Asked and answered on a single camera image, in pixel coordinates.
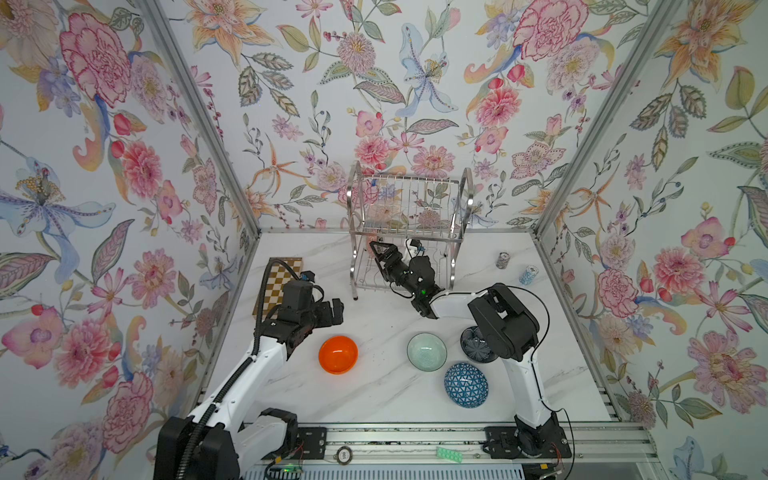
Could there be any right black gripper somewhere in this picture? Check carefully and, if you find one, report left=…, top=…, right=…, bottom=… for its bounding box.
left=373, top=243, right=423, bottom=302

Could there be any chrome two-tier dish rack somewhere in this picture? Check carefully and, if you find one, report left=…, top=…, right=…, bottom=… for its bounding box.
left=344, top=162, right=474, bottom=299

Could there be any orange plastic bowl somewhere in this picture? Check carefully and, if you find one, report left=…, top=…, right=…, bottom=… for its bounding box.
left=318, top=336, right=359, bottom=375

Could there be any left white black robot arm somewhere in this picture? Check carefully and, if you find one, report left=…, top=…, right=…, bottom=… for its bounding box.
left=152, top=271, right=344, bottom=479

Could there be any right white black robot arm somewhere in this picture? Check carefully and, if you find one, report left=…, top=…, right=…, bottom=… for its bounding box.
left=369, top=241, right=565, bottom=457

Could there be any wooden chessboard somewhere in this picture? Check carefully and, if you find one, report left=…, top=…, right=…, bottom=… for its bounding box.
left=261, top=257, right=303, bottom=316

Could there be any pale green ceramic bowl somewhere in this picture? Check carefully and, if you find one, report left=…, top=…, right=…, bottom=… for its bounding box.
left=407, top=332, right=447, bottom=372

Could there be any small grey can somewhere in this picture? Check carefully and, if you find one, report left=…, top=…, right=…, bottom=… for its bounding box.
left=496, top=252, right=511, bottom=270

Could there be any dark floral ceramic bowl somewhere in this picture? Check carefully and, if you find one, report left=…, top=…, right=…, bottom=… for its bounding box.
left=460, top=326, right=498, bottom=364

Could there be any small blue can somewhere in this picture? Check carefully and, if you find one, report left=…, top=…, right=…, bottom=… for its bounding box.
left=519, top=265, right=539, bottom=286

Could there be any blue geometric patterned bowl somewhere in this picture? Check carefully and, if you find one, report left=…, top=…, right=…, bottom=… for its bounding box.
left=443, top=362, right=489, bottom=409

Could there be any green connector block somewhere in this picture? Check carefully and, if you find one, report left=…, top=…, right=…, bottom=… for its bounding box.
left=436, top=446, right=463, bottom=464

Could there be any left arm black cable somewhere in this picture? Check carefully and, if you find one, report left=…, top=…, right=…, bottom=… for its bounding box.
left=176, top=258, right=301, bottom=480

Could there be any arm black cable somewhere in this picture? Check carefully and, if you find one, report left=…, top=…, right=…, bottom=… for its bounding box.
left=176, top=258, right=301, bottom=480
left=388, top=238, right=577, bottom=480

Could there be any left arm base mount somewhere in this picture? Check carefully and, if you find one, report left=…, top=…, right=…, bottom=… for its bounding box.
left=242, top=409, right=328, bottom=461

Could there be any aluminium front rail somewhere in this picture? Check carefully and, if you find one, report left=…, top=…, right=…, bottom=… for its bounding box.
left=146, top=422, right=661, bottom=466

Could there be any round black ring knob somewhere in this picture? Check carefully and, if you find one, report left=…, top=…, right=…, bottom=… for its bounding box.
left=335, top=446, right=353, bottom=465

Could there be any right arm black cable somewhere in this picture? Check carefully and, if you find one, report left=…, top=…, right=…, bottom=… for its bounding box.
left=388, top=238, right=577, bottom=480

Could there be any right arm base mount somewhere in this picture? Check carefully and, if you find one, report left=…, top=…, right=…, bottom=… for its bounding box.
left=482, top=418, right=573, bottom=460

